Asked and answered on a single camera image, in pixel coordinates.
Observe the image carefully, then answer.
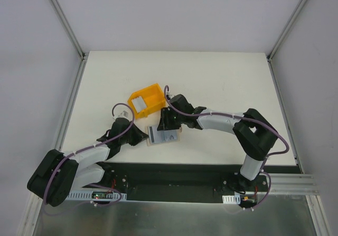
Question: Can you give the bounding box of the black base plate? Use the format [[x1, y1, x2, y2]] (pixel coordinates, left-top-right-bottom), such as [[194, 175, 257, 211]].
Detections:
[[81, 162, 303, 202]]

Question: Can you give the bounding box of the beige card holder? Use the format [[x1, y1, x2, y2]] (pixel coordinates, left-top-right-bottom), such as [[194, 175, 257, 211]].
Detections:
[[145, 125, 182, 146]]

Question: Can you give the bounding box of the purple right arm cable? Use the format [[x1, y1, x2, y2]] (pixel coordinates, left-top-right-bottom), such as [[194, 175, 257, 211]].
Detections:
[[163, 84, 290, 215]]

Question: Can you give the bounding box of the white cable duct left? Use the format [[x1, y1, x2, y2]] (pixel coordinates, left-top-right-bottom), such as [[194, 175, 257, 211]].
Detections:
[[66, 190, 127, 202]]

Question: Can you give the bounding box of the aluminium frame rail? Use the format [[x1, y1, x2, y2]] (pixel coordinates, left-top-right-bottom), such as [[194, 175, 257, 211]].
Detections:
[[270, 174, 319, 195]]

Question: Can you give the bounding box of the white cable duct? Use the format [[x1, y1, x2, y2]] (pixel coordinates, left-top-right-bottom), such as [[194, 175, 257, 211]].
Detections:
[[222, 194, 241, 205], [66, 190, 127, 202]]

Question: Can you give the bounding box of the right aluminium post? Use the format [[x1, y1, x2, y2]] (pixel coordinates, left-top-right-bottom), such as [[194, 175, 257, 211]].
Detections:
[[267, 0, 309, 62]]

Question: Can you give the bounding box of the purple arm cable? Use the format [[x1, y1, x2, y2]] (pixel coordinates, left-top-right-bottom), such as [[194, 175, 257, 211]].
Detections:
[[42, 102, 133, 217], [163, 84, 290, 215]]

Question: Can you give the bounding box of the left aluminium post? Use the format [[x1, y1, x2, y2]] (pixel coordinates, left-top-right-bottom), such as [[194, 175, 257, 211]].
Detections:
[[49, 0, 87, 60]]

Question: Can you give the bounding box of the white cable duct right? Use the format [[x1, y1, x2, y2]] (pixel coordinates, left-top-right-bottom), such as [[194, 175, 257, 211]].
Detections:
[[222, 194, 241, 205]]

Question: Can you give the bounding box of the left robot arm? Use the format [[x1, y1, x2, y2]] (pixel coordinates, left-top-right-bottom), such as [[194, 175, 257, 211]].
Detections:
[[27, 117, 148, 207]]

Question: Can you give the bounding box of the aluminium post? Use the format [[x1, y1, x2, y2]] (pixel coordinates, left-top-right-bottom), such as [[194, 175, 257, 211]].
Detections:
[[49, 0, 87, 60], [267, 0, 309, 62]]

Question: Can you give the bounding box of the yellow plastic bin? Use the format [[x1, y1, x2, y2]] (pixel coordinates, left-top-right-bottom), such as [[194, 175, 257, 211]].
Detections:
[[127, 83, 166, 119]]

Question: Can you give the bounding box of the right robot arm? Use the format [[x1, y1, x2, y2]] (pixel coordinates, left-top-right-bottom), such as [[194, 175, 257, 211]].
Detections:
[[157, 94, 278, 191]]

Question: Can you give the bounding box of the white credit card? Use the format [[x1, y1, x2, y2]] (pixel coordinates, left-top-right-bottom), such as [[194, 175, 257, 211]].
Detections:
[[148, 126, 162, 145], [162, 130, 180, 143]]

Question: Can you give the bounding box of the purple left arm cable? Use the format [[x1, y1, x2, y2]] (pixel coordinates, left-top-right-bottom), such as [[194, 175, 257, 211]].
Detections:
[[42, 102, 133, 217]]

